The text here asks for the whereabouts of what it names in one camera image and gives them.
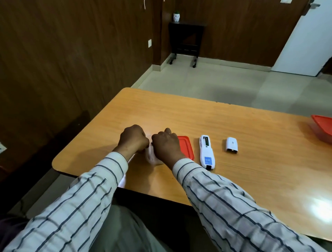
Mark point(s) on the person's left hand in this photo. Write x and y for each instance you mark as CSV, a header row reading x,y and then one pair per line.
x,y
131,139

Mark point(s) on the person's right hand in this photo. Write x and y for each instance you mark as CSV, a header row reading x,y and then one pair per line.
x,y
166,148

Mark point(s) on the person's left fingers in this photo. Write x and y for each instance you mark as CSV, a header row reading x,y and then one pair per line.
x,y
144,140

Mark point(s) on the person's right fingers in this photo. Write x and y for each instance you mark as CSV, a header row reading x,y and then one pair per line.
x,y
158,139

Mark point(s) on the clear plastic container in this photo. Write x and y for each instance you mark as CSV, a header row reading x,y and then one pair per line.
x,y
153,159

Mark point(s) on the person's right forearm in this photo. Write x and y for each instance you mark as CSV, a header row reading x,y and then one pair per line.
x,y
228,213

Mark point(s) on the person's left forearm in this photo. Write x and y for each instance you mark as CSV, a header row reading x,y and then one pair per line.
x,y
83,202

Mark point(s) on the red container lid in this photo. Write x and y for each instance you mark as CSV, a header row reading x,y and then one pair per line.
x,y
187,148

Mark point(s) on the white paper sheet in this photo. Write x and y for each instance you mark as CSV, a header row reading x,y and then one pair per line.
x,y
122,181

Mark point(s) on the white remote control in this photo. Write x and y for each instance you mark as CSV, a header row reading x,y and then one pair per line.
x,y
206,153

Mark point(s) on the white battery cover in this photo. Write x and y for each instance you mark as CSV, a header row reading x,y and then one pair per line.
x,y
232,144

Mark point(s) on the person's grey trousers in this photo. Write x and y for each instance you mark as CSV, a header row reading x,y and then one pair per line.
x,y
124,231

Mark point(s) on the black side table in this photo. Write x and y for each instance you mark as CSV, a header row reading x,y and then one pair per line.
x,y
185,36

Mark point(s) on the white owl plant pot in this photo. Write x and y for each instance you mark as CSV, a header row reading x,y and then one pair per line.
x,y
176,17

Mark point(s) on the dark chair seat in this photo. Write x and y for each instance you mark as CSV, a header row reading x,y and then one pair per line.
x,y
10,231

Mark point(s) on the red lidded plastic container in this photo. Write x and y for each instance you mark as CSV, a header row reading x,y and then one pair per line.
x,y
323,127

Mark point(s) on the white door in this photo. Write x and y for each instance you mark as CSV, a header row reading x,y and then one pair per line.
x,y
306,41

